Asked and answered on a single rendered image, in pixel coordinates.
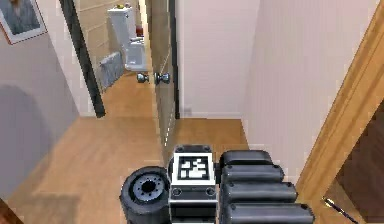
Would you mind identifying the framed wall picture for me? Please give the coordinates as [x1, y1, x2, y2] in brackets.
[0, 0, 48, 45]

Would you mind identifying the grey towel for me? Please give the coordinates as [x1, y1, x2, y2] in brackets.
[98, 51, 125, 90]

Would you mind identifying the light wooden room door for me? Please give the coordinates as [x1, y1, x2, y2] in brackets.
[295, 0, 384, 224]

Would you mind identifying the black door handle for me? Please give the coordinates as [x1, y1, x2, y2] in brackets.
[321, 197, 359, 224]

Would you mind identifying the brown room door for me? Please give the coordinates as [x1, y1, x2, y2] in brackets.
[145, 0, 181, 164]

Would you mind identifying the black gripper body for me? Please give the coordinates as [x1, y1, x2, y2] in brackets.
[119, 165, 172, 224]

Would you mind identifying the white toilet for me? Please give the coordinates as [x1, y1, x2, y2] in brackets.
[107, 6, 149, 72]

